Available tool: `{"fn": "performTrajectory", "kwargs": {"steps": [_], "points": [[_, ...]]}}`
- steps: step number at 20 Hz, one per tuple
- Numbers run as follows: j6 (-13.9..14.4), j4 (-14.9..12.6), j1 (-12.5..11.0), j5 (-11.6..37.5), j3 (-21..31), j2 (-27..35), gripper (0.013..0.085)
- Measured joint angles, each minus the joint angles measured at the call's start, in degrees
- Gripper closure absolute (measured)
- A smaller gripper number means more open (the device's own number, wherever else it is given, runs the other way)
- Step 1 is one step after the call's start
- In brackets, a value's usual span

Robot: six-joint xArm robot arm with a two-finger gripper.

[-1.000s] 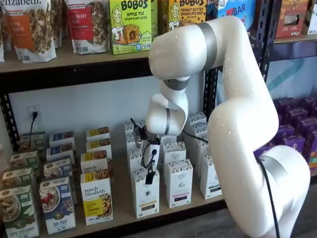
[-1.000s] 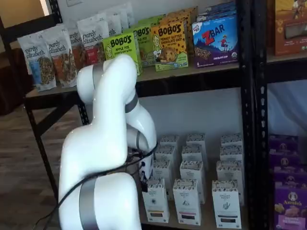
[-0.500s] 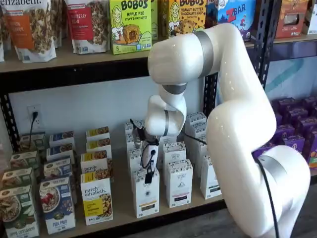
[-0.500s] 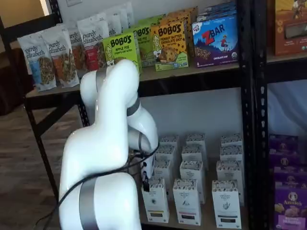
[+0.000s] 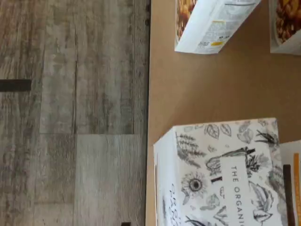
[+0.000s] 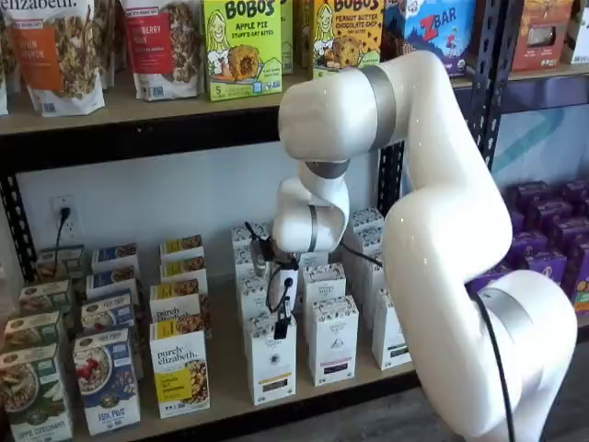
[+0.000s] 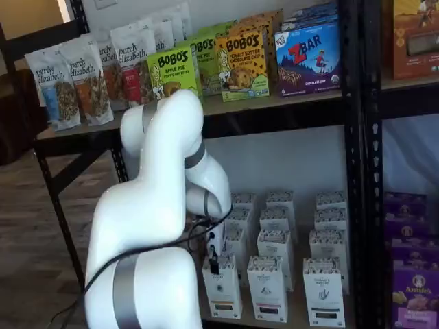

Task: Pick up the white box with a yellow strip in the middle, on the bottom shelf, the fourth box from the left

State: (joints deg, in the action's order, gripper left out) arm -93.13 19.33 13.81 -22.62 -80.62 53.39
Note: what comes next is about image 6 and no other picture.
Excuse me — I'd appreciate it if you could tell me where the purely elizabeth yellow granola box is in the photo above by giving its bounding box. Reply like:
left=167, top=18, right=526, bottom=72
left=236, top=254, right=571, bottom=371
left=149, top=320, right=212, bottom=419
left=159, top=235, right=205, bottom=260
left=159, top=257, right=209, bottom=287
left=149, top=279, right=203, bottom=324

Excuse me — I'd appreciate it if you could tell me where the brown wooden shelf board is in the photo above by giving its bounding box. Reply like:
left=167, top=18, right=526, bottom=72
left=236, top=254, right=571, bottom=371
left=0, top=68, right=318, bottom=176
left=448, top=57, right=589, bottom=91
left=0, top=248, right=422, bottom=442

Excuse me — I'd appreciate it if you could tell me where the white box green stripe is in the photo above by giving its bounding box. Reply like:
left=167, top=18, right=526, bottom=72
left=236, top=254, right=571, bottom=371
left=371, top=288, right=413, bottom=372
left=352, top=225, right=386, bottom=255
left=352, top=207, right=386, bottom=231

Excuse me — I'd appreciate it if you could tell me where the yellow Bobos peanut butter box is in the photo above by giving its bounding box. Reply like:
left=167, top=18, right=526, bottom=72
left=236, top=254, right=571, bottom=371
left=312, top=0, right=386, bottom=81

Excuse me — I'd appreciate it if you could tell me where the red label granola bag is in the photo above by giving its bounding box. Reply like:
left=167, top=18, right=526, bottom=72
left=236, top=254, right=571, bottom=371
left=120, top=0, right=203, bottom=102

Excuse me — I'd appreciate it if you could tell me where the white wall outlet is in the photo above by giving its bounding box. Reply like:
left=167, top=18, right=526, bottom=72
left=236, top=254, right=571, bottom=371
left=49, top=195, right=78, bottom=239

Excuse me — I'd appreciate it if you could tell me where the black plug with cable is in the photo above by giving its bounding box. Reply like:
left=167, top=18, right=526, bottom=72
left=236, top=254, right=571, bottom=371
left=52, top=205, right=72, bottom=278

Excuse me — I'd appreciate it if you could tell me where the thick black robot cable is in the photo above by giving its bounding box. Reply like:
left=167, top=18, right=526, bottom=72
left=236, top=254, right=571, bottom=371
left=473, top=289, right=515, bottom=442

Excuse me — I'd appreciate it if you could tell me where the purple snack box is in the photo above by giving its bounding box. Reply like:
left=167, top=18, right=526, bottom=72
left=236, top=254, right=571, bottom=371
left=526, top=197, right=572, bottom=236
left=549, top=215, right=589, bottom=259
left=505, top=181, right=549, bottom=217
left=563, top=255, right=589, bottom=315
left=523, top=250, right=569, bottom=287

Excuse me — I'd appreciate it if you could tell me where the green Bobos apple pie box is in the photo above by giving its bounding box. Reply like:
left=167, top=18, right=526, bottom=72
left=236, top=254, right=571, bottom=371
left=203, top=0, right=283, bottom=102

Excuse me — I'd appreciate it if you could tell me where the green apple cinnamon cereal box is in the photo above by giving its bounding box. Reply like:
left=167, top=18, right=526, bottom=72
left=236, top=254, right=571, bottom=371
left=17, top=278, right=75, bottom=320
left=2, top=310, right=64, bottom=356
left=0, top=347, right=75, bottom=442
left=35, top=246, right=87, bottom=285

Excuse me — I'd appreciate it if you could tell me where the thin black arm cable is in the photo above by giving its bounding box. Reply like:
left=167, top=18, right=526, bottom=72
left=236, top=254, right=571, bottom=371
left=339, top=241, right=383, bottom=269

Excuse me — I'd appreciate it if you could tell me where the orange label granola bag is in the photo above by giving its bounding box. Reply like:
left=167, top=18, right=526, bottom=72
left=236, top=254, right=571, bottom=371
left=0, top=0, right=106, bottom=117

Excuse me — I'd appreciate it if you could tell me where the blue Zbar box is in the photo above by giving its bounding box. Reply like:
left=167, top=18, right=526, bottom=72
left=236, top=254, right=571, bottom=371
left=384, top=0, right=478, bottom=77

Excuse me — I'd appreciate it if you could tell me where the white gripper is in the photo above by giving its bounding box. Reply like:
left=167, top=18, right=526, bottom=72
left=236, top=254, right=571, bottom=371
left=274, top=264, right=298, bottom=343

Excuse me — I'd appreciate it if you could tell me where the blue flax plus cereal box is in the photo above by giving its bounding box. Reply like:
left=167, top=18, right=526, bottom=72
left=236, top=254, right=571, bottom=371
left=85, top=264, right=139, bottom=297
left=80, top=289, right=134, bottom=333
left=90, top=243, right=139, bottom=273
left=73, top=329, right=142, bottom=436

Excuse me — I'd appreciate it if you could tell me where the black metal shelf post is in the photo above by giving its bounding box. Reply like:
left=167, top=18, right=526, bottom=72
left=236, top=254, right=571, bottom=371
left=376, top=0, right=512, bottom=217
left=0, top=170, right=39, bottom=285

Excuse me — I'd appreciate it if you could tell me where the orange brown snack box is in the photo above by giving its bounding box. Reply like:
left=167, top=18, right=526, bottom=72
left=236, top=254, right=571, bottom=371
left=511, top=0, right=576, bottom=73

